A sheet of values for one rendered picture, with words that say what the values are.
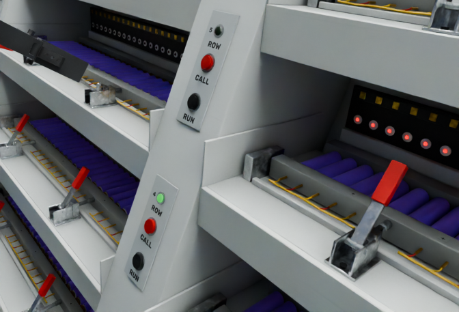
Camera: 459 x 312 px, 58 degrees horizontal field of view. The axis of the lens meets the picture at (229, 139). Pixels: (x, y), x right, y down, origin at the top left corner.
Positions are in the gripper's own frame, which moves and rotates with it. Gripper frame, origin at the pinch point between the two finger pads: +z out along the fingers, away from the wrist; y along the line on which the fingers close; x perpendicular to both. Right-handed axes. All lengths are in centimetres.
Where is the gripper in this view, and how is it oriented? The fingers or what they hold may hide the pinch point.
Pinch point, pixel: (57, 59)
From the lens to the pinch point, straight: 60.2
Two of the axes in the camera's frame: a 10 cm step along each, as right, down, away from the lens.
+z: 5.9, 3.0, 7.5
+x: 4.6, -8.9, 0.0
